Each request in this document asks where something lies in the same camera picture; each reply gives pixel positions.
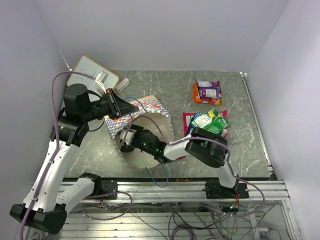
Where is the white marker eraser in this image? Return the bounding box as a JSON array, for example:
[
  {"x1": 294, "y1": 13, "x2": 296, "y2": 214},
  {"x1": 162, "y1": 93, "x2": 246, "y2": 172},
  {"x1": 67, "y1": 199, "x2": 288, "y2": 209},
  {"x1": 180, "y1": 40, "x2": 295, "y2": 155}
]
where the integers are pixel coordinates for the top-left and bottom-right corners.
[{"x1": 114, "y1": 78, "x2": 130, "y2": 93}]

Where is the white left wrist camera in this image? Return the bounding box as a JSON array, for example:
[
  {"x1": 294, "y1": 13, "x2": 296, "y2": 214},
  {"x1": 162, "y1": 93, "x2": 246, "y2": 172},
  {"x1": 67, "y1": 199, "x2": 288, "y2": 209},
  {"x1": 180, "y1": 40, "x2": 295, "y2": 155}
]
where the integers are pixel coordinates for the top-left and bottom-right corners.
[{"x1": 93, "y1": 71, "x2": 109, "y2": 95}]

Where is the green snack packet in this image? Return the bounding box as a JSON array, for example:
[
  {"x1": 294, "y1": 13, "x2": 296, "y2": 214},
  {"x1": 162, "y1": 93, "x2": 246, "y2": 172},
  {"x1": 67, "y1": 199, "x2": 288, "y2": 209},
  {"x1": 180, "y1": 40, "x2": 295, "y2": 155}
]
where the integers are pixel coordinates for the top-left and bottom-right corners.
[{"x1": 191, "y1": 108, "x2": 230, "y2": 134}]

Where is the orange snack packet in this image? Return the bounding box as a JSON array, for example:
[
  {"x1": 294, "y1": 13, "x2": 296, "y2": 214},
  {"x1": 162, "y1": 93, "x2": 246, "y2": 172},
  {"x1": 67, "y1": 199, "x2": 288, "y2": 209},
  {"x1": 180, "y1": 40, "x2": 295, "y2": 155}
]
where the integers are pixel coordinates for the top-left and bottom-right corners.
[{"x1": 192, "y1": 83, "x2": 223, "y2": 107}]

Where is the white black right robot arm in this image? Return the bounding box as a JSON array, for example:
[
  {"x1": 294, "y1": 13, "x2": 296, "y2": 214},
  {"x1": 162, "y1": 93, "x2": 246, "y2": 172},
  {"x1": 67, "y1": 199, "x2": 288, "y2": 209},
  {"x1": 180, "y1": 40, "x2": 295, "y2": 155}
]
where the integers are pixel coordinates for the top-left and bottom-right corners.
[{"x1": 120, "y1": 125, "x2": 239, "y2": 198}]

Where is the checkered blue paper bag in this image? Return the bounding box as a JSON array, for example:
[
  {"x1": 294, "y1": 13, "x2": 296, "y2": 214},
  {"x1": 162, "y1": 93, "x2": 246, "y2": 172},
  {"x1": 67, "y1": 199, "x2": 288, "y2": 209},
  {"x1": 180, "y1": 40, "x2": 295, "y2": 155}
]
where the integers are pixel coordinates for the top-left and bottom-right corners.
[{"x1": 105, "y1": 95, "x2": 174, "y2": 169}]

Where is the light blue snack packet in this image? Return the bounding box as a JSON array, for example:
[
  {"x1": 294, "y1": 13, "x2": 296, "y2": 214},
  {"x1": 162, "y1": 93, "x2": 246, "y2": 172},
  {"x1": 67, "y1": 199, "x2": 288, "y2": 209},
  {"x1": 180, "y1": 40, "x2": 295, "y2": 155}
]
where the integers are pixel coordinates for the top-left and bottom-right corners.
[{"x1": 190, "y1": 112, "x2": 205, "y2": 122}]

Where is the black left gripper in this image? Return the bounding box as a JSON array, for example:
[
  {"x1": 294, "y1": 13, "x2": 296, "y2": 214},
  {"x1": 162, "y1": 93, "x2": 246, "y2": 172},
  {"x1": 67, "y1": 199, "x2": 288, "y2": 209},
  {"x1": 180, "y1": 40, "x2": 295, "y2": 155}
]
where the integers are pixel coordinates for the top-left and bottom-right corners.
[{"x1": 81, "y1": 88, "x2": 140, "y2": 122}]

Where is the aluminium rail frame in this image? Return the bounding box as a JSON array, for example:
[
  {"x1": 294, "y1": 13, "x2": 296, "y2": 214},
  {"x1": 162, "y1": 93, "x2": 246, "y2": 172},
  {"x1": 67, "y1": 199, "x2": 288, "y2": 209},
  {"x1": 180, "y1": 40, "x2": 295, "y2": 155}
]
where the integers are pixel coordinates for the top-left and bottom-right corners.
[{"x1": 14, "y1": 176, "x2": 298, "y2": 240}]

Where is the pink red snack bag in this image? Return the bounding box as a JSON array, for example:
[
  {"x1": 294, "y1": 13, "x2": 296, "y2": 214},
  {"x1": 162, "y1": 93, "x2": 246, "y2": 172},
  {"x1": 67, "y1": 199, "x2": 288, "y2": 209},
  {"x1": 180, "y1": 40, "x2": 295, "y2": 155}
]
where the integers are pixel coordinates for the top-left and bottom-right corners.
[{"x1": 182, "y1": 109, "x2": 230, "y2": 161}]

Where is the yellow framed whiteboard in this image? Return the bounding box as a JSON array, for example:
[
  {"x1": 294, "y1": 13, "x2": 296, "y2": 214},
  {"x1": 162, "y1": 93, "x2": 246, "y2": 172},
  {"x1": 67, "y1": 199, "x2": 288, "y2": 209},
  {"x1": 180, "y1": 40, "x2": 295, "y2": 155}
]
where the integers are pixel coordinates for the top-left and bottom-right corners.
[{"x1": 67, "y1": 55, "x2": 120, "y2": 91}]

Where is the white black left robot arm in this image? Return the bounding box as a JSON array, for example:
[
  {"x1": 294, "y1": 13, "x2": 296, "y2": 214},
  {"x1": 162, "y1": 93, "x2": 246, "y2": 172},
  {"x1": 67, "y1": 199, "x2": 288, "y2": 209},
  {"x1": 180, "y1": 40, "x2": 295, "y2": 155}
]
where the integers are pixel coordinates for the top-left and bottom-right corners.
[{"x1": 9, "y1": 83, "x2": 139, "y2": 235}]

